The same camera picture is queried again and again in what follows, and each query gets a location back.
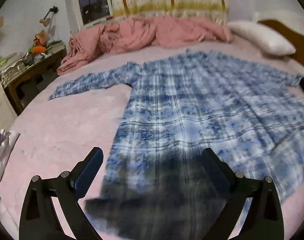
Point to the white pillow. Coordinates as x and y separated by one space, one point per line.
268 40

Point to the wooden white headboard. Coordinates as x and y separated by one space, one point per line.
295 38

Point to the blue plaid shirt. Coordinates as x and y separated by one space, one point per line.
155 186

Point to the stack of papers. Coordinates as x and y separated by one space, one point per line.
11 67

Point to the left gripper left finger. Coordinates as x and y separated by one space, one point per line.
39 219

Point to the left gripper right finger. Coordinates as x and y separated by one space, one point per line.
264 219

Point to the pink crumpled duvet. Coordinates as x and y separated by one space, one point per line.
136 33

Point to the orange plush toy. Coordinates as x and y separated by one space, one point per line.
38 50

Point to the wooden side table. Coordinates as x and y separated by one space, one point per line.
52 62

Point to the window with white frame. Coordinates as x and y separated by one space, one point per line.
87 13

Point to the white drawer cabinet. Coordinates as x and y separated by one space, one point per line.
7 113

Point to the white folded clothes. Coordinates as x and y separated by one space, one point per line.
7 142

